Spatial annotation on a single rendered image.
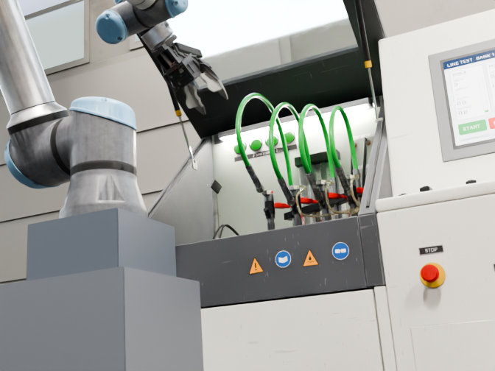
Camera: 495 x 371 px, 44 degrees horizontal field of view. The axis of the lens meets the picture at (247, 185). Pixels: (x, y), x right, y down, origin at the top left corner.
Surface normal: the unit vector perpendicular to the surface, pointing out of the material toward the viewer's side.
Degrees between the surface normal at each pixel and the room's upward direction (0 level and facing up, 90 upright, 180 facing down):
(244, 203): 90
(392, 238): 90
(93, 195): 72
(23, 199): 90
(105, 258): 90
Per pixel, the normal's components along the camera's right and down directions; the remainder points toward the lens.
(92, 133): -0.13, -0.27
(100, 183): 0.07, -0.56
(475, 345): -0.41, -0.22
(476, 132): -0.42, -0.45
